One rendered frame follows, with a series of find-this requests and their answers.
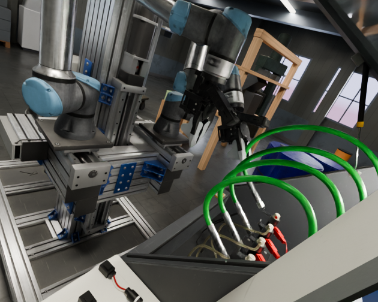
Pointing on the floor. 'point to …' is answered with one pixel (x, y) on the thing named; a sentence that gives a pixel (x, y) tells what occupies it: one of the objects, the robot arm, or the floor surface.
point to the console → (324, 254)
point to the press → (269, 65)
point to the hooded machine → (29, 25)
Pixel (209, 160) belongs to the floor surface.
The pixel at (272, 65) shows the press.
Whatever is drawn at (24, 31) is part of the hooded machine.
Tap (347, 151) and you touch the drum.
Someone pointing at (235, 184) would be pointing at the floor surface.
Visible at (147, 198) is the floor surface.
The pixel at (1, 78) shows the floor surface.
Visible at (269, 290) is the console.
